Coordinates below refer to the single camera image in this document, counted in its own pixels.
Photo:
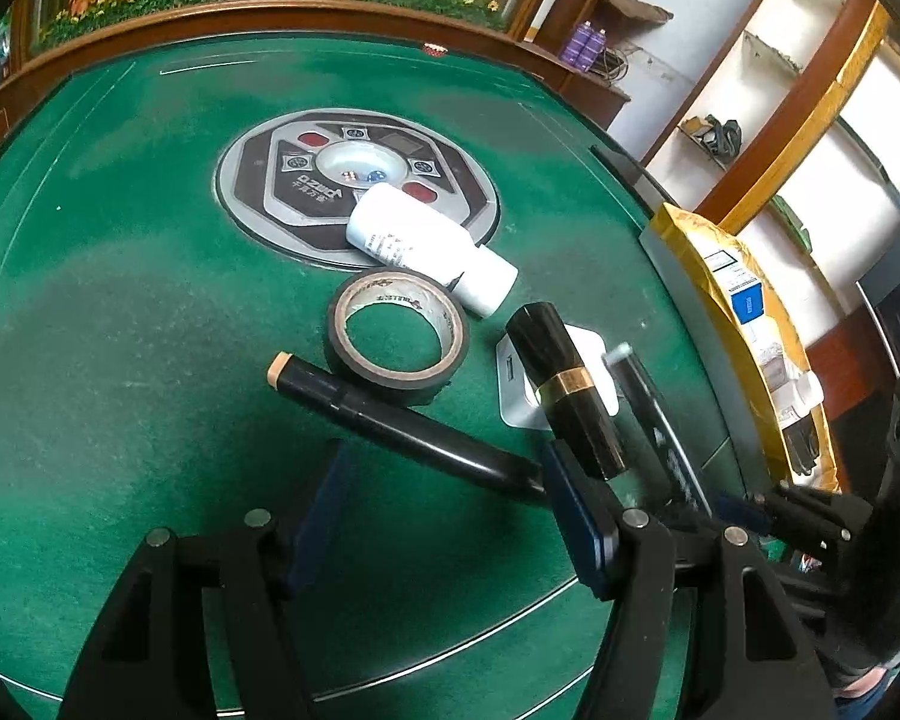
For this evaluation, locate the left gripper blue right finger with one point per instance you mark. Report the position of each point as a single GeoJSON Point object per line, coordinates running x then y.
{"type": "Point", "coordinates": [582, 509]}

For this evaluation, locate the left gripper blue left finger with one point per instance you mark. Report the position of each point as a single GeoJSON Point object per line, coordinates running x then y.
{"type": "Point", "coordinates": [319, 515]}

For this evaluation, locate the black marker pen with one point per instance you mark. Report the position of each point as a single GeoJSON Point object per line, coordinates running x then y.
{"type": "Point", "coordinates": [409, 433]}

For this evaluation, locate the black gold lipstick tube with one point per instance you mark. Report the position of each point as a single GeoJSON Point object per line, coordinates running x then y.
{"type": "Point", "coordinates": [566, 389]}

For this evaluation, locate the black tape roll beige core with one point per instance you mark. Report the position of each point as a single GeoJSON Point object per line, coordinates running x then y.
{"type": "Point", "coordinates": [399, 334]}

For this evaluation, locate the yellow taped foam tray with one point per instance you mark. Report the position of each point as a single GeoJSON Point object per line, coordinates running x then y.
{"type": "Point", "coordinates": [771, 399]}

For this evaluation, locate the round mahjong control panel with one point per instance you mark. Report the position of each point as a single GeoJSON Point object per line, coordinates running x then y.
{"type": "Point", "coordinates": [292, 182]}

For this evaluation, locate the purple bottles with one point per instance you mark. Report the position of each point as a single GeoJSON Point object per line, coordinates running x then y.
{"type": "Point", "coordinates": [584, 47]}

